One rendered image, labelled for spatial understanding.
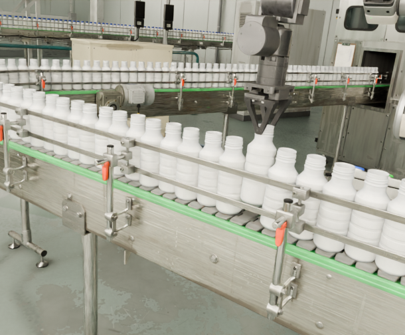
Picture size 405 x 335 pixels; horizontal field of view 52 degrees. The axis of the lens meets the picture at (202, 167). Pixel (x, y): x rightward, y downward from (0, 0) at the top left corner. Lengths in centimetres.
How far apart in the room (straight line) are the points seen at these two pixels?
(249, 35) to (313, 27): 719
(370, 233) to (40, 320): 178
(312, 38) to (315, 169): 720
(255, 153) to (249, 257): 22
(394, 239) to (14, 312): 193
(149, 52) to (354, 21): 236
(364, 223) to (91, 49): 444
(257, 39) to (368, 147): 403
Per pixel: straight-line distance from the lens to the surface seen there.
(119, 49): 513
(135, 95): 251
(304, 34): 780
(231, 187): 89
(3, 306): 241
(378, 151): 468
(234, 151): 88
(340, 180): 79
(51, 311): 232
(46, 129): 133
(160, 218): 100
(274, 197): 84
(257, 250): 87
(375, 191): 79
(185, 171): 95
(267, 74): 83
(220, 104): 309
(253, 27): 77
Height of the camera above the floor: 138
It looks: 18 degrees down
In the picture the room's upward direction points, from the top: 5 degrees clockwise
